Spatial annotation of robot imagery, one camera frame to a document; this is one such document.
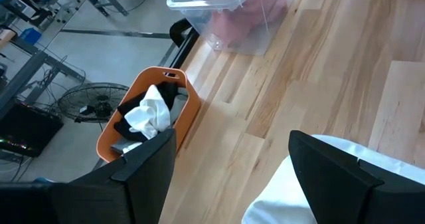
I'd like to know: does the blue box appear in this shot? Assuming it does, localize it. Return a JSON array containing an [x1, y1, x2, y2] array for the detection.
[[19, 27, 43, 46]]

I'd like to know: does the black computer with lights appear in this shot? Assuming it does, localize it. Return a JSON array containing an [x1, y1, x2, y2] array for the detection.
[[0, 101, 64, 158]]

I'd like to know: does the black table frame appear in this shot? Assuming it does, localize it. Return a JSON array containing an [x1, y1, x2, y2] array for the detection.
[[158, 17, 201, 69]]

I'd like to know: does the light gray sock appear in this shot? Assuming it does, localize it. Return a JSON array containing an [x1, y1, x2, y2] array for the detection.
[[169, 86, 191, 127]]

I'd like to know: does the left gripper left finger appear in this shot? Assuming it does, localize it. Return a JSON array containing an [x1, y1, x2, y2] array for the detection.
[[49, 128, 177, 224]]

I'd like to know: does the orange plastic bin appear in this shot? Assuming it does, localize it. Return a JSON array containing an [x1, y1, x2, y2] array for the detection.
[[96, 66, 203, 164]]

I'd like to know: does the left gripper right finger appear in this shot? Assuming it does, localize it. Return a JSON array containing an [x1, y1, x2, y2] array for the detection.
[[288, 130, 425, 224]]

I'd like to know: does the white shirt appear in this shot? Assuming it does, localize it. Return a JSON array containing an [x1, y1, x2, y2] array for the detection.
[[241, 134, 425, 224]]

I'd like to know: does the dark gray teal-toed sock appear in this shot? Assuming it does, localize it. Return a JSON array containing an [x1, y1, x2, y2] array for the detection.
[[110, 137, 144, 155]]

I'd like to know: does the black floor fan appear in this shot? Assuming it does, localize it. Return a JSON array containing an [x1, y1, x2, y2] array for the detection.
[[57, 82, 131, 132]]

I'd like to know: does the clear plastic bin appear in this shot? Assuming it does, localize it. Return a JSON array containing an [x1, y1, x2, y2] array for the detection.
[[165, 0, 301, 57]]

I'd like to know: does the black cloth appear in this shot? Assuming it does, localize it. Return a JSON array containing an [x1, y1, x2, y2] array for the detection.
[[113, 80, 179, 144]]

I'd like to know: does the hot pink cloth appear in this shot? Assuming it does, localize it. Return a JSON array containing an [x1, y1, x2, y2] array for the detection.
[[209, 0, 289, 49]]

